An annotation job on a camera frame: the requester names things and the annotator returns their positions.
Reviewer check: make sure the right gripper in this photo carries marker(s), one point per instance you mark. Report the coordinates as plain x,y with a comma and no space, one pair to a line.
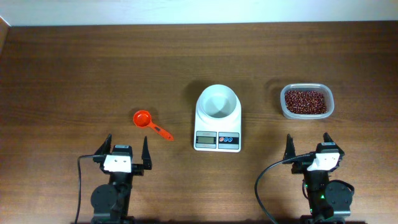
300,167

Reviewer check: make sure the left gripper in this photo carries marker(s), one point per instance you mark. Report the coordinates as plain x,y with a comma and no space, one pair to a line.
137,170

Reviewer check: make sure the orange measuring scoop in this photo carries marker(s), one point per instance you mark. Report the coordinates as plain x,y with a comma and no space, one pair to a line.
143,119

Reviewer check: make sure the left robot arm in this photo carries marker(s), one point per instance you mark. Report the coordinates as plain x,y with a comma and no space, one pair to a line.
111,201

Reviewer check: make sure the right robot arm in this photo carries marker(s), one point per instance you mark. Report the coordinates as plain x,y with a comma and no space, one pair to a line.
329,200

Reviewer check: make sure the white digital kitchen scale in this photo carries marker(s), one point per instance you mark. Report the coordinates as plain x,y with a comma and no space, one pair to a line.
218,135

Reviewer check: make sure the red adzuki beans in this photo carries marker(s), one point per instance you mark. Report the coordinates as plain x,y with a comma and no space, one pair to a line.
305,102

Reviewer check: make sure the clear plastic container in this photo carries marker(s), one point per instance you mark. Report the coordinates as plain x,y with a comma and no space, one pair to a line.
330,104

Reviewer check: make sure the white round bowl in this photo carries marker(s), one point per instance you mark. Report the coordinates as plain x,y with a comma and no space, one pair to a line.
217,101

